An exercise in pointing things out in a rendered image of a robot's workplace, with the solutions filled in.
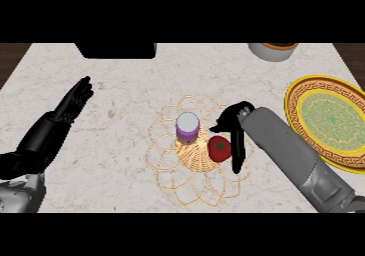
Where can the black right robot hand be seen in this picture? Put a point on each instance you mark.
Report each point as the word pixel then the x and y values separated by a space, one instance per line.
pixel 235 133

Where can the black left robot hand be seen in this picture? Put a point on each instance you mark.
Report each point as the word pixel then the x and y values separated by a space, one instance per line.
pixel 74 98

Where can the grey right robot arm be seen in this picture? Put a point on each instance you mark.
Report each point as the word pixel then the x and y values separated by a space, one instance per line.
pixel 297 160

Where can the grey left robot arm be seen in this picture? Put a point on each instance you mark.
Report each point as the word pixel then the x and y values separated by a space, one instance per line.
pixel 30 150

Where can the red tomato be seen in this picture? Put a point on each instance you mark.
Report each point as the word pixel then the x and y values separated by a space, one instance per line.
pixel 219 148

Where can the tan woven placemat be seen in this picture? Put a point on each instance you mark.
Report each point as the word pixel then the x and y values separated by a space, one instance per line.
pixel 197 156

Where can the yellow patterned plate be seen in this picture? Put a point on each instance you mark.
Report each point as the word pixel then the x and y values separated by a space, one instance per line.
pixel 331 122

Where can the purple can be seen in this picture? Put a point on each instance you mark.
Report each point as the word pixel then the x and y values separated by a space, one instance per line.
pixel 187 128

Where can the black appliance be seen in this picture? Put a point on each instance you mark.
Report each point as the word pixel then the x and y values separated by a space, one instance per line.
pixel 119 50

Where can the grey pot with brown rim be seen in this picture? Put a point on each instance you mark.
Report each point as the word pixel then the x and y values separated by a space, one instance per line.
pixel 274 51

